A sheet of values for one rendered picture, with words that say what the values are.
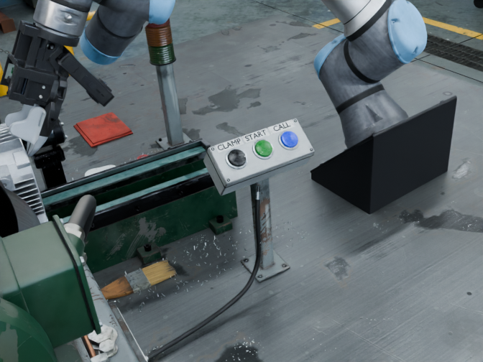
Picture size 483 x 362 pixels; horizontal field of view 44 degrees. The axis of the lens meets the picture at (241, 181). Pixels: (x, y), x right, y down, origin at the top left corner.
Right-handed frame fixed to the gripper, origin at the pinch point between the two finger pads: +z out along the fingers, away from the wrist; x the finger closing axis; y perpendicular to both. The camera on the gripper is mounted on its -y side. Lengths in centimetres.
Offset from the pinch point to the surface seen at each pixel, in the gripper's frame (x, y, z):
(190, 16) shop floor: -363, -217, 1
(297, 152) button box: 21.8, -34.3, -15.5
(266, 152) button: 21.0, -28.8, -14.2
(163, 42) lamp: -33, -33, -19
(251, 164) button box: 21.0, -26.7, -11.8
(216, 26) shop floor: -324, -221, -1
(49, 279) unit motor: 61, 18, -15
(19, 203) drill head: 18.7, 6.4, 1.0
